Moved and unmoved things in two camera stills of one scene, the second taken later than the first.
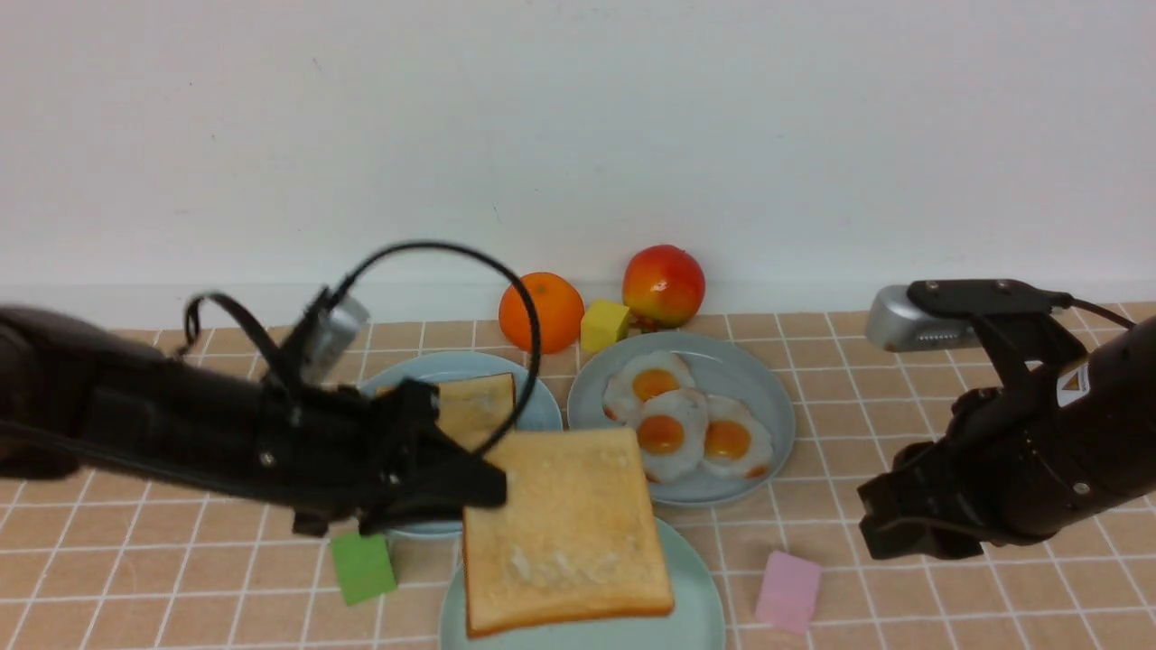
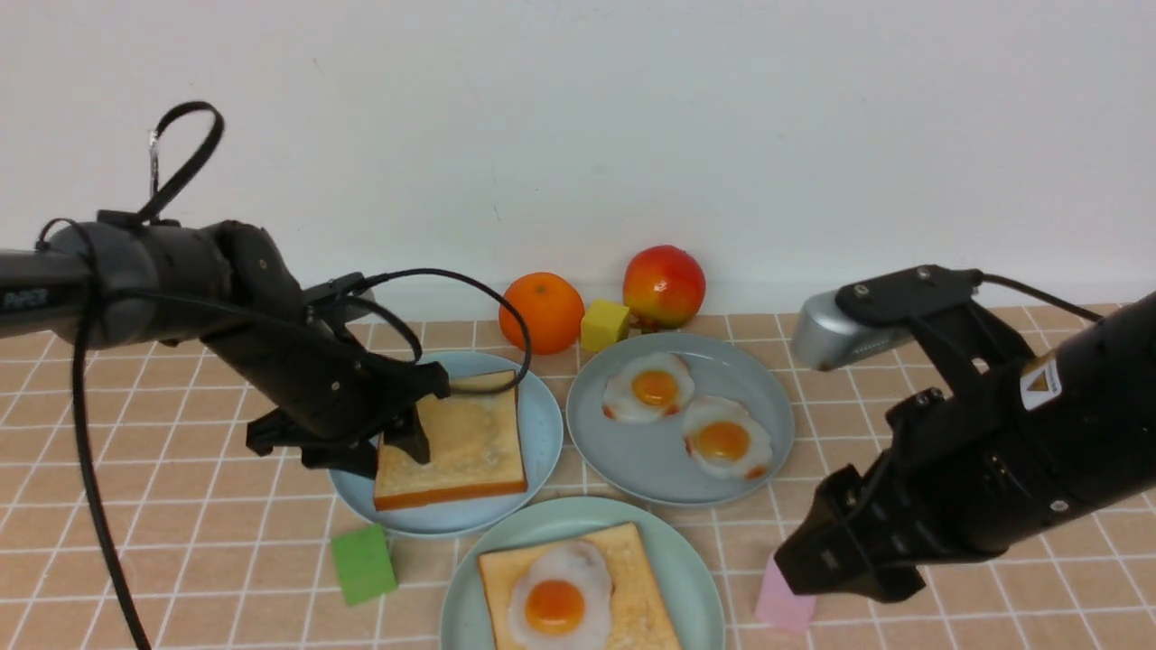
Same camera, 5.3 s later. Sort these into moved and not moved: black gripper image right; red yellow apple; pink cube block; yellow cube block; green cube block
Moved: black gripper image right
Not moved: yellow cube block; green cube block; pink cube block; red yellow apple
